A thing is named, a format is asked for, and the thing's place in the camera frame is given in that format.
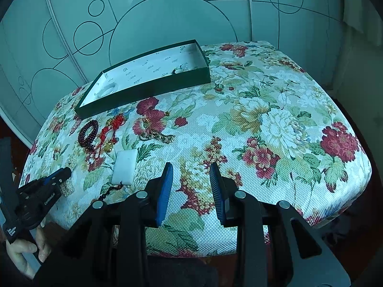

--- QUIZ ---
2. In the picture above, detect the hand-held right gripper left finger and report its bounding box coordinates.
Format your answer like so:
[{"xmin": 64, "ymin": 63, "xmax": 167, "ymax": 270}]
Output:
[{"xmin": 60, "ymin": 162, "xmax": 174, "ymax": 287}]

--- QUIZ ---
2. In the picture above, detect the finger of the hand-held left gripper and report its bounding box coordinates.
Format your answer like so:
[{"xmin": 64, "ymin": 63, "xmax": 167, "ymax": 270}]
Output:
[
  {"xmin": 36, "ymin": 176, "xmax": 66, "ymax": 188},
  {"xmin": 49, "ymin": 167, "xmax": 72, "ymax": 182}
]

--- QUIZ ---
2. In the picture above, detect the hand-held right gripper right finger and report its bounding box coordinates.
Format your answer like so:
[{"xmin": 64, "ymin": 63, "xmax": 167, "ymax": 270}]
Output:
[{"xmin": 209, "ymin": 163, "xmax": 352, "ymax": 287}]

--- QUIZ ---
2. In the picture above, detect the dark red bead bracelet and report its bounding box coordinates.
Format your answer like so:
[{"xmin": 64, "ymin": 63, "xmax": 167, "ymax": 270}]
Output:
[{"xmin": 78, "ymin": 120, "xmax": 100, "ymax": 150}]

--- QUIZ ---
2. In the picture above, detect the green box with white lining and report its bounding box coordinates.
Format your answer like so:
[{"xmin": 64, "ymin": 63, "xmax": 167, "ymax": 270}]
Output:
[{"xmin": 74, "ymin": 39, "xmax": 211, "ymax": 119}]

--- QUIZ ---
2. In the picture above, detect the person's left hand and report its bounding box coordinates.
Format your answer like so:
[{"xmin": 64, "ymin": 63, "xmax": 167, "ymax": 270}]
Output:
[{"xmin": 5, "ymin": 226, "xmax": 52, "ymax": 279}]

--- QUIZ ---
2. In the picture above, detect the red knot tassel ornament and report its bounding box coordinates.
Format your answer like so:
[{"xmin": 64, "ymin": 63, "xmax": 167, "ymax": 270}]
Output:
[{"xmin": 95, "ymin": 112, "xmax": 128, "ymax": 153}]

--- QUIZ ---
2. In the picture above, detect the white bangle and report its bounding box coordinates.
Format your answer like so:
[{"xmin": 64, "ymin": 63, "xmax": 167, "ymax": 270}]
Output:
[{"xmin": 97, "ymin": 84, "xmax": 118, "ymax": 97}]

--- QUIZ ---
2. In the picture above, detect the floral tablecloth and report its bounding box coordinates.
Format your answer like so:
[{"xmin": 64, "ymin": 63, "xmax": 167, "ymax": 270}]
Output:
[{"xmin": 19, "ymin": 41, "xmax": 373, "ymax": 259}]

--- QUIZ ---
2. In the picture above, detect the frosted glass wardrobe door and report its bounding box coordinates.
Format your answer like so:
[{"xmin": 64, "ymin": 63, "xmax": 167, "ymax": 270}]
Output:
[
  {"xmin": 42, "ymin": 0, "xmax": 252, "ymax": 84},
  {"xmin": 247, "ymin": 0, "xmax": 342, "ymax": 51},
  {"xmin": 0, "ymin": 0, "xmax": 90, "ymax": 147}
]

